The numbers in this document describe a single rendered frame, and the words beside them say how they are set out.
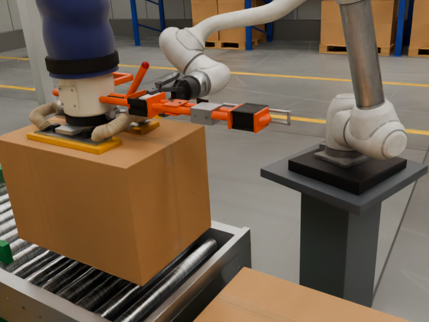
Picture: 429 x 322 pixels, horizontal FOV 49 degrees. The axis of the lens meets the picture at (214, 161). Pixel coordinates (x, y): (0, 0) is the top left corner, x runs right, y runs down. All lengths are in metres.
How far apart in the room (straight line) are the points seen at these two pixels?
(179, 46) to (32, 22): 2.93
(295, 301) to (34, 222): 0.94
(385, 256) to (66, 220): 1.86
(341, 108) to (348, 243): 0.57
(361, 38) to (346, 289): 1.10
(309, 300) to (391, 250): 1.36
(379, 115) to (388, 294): 1.13
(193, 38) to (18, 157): 0.72
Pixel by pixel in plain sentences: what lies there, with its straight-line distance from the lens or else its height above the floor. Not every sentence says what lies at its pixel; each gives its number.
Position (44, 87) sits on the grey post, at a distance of 4.57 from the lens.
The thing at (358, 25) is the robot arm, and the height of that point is 1.37.
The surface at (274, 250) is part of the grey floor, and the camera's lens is 2.83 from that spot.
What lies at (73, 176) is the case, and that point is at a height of 1.01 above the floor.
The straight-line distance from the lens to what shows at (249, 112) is 1.20.
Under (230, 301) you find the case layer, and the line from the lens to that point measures 1.62.
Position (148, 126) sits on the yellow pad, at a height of 1.09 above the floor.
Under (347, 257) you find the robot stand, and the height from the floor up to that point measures 0.40.
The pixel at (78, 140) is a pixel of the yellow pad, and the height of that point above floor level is 1.10.
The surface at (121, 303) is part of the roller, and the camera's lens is 1.70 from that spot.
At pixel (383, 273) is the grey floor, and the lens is 2.73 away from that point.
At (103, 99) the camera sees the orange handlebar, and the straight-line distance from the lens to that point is 1.51.
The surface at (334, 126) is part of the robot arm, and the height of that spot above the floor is 0.96.
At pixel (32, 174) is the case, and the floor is 0.98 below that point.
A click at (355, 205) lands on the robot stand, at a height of 0.75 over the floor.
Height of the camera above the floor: 1.58
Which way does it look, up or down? 23 degrees down
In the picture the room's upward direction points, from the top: 3 degrees counter-clockwise
